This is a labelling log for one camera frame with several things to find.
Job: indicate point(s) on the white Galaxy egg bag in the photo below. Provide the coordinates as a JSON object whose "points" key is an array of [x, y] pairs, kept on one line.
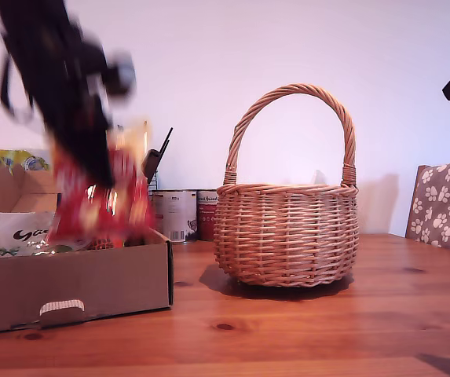
{"points": [[16, 235]]}

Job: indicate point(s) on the red white Maltesers bag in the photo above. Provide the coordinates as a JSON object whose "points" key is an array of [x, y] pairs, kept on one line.
{"points": [[126, 176]]}

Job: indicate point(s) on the tin can white label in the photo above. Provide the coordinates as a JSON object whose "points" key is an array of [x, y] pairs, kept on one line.
{"points": [[175, 216]]}

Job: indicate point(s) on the brown cardboard box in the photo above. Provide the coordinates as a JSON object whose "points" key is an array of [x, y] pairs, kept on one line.
{"points": [[91, 282]]}

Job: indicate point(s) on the tin can red label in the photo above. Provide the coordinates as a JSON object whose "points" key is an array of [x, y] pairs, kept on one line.
{"points": [[207, 216]]}

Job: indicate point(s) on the long black utensil stick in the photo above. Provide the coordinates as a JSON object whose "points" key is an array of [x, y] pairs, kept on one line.
{"points": [[165, 149]]}

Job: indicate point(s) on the paw-print chair cover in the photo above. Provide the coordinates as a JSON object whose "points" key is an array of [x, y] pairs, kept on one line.
{"points": [[444, 204]]}

